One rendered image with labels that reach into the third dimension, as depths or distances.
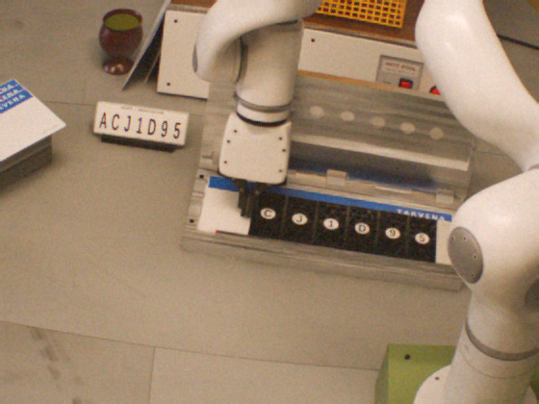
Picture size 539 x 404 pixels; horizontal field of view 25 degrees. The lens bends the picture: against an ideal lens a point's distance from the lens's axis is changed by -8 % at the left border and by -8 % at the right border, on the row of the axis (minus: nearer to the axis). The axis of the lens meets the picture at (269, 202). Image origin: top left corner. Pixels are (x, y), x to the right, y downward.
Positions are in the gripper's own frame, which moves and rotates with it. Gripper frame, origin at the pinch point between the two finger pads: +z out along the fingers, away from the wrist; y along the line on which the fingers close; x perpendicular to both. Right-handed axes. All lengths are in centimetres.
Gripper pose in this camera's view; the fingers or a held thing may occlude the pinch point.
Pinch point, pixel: (247, 201)
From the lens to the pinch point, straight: 199.3
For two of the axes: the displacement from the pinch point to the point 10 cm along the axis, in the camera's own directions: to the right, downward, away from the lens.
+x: 0.8, -5.0, 8.6
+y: 9.9, 1.6, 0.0
